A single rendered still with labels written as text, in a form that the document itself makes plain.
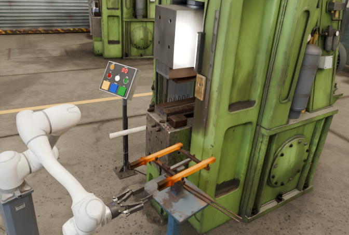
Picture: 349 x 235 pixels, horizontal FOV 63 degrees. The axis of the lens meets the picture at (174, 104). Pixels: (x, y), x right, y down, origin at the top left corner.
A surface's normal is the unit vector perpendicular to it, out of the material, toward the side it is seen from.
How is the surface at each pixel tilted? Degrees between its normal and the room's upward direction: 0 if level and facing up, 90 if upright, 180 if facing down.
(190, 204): 0
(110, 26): 90
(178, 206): 0
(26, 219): 90
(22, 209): 90
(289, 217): 0
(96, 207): 41
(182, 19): 90
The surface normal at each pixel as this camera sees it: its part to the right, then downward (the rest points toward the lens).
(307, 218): 0.06, -0.91
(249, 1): 0.52, 0.37
